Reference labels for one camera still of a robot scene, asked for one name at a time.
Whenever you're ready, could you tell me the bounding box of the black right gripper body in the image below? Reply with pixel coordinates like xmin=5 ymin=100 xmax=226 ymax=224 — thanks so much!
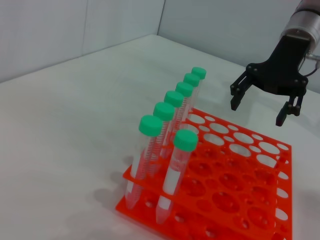
xmin=246 ymin=34 xmax=313 ymax=98

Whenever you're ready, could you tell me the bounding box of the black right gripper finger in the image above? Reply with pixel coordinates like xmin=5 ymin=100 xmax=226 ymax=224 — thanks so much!
xmin=229 ymin=71 xmax=258 ymax=111
xmin=275 ymin=94 xmax=307 ymax=127

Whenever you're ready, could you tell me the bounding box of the clear test tube green cap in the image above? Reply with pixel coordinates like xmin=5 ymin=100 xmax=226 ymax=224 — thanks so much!
xmin=146 ymin=101 xmax=176 ymax=178
xmin=124 ymin=114 xmax=164 ymax=211
xmin=189 ymin=66 xmax=208 ymax=113
xmin=154 ymin=129 xmax=199 ymax=225
xmin=171 ymin=81 xmax=195 ymax=141
xmin=158 ymin=90 xmax=185 ymax=160
xmin=183 ymin=72 xmax=201 ymax=118

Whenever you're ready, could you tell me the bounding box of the orange plastic test tube rack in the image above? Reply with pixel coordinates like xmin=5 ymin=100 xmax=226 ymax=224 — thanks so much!
xmin=115 ymin=107 xmax=293 ymax=240

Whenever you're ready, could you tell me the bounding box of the thin cable with metal plugs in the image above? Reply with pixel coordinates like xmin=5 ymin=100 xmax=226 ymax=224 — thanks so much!
xmin=302 ymin=51 xmax=320 ymax=76

